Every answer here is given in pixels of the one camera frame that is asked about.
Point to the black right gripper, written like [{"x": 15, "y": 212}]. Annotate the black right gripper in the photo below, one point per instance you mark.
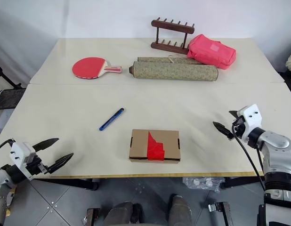
[{"x": 239, "y": 128}]

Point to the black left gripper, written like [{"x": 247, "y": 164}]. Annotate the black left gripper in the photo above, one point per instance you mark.
[{"x": 34, "y": 164}]

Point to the blue pen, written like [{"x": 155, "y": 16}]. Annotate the blue pen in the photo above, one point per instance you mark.
[{"x": 111, "y": 119}]

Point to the red sealing tape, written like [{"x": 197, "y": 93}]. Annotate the red sealing tape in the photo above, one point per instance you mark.
[{"x": 155, "y": 148}]

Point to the brown cardboard box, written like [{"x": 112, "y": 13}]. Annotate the brown cardboard box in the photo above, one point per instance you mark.
[{"x": 140, "y": 146}]

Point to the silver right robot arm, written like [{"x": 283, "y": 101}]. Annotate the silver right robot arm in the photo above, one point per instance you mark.
[{"x": 275, "y": 146}]

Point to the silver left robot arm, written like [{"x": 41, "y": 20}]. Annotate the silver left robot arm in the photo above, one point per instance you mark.
[{"x": 0, "y": 179}]

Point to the clear plastic bag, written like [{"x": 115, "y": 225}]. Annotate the clear plastic bag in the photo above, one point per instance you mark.
[{"x": 204, "y": 182}]

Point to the pink fabric pouch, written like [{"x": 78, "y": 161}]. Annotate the pink fabric pouch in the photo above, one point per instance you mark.
[{"x": 211, "y": 53}]

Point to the black side platform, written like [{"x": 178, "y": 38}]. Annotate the black side platform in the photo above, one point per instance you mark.
[{"x": 7, "y": 97}]

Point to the thick patterned rolled scroll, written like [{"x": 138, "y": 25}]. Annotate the thick patterned rolled scroll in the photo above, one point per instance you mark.
[{"x": 173, "y": 72}]

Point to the black tripod stand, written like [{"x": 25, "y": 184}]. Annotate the black tripod stand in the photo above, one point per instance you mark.
[{"x": 5, "y": 77}]

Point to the red table tennis paddle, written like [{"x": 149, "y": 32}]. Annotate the red table tennis paddle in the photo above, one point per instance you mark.
[{"x": 87, "y": 68}]

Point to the dark rounded shape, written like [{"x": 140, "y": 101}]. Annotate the dark rounded shape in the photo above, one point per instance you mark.
[
  {"x": 180, "y": 210},
  {"x": 120, "y": 215}
]

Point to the dark wooden peg rack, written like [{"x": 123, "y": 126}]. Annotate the dark wooden peg rack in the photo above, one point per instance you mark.
[{"x": 170, "y": 46}]

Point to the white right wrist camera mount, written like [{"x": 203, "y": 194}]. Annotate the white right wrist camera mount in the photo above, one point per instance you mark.
[{"x": 252, "y": 115}]

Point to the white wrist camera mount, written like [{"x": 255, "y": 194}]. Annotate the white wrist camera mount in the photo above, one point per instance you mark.
[
  {"x": 252, "y": 115},
  {"x": 20, "y": 150}
]

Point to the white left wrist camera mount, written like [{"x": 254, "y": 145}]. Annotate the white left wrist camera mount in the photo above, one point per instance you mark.
[{"x": 20, "y": 150}]

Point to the black table leg frame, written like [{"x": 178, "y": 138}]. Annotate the black table leg frame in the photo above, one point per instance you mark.
[
  {"x": 242, "y": 181},
  {"x": 72, "y": 183}
]

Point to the dark metal floor bracket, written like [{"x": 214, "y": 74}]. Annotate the dark metal floor bracket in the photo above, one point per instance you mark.
[
  {"x": 222, "y": 213},
  {"x": 92, "y": 217}
]

